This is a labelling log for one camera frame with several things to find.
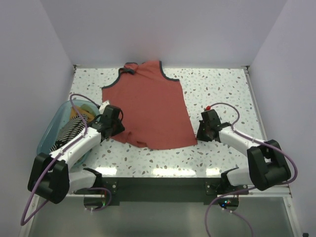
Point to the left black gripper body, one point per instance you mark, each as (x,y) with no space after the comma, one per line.
(118,127)

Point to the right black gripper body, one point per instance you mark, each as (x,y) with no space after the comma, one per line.
(202,134)

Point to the red tank top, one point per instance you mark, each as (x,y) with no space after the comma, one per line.
(154,110)

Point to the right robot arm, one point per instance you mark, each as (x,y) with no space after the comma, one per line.
(267,165)

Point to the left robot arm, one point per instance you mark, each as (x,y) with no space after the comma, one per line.
(51,178)

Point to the black white striped tank top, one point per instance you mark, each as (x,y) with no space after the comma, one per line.
(68,132)

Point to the mustard yellow tank top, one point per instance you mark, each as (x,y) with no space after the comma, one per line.
(74,112)

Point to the teal plastic basket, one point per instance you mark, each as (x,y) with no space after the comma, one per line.
(61,117)

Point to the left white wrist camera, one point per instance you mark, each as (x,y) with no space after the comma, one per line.
(103,106)

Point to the aluminium frame rail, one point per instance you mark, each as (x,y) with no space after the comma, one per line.
(280,190)

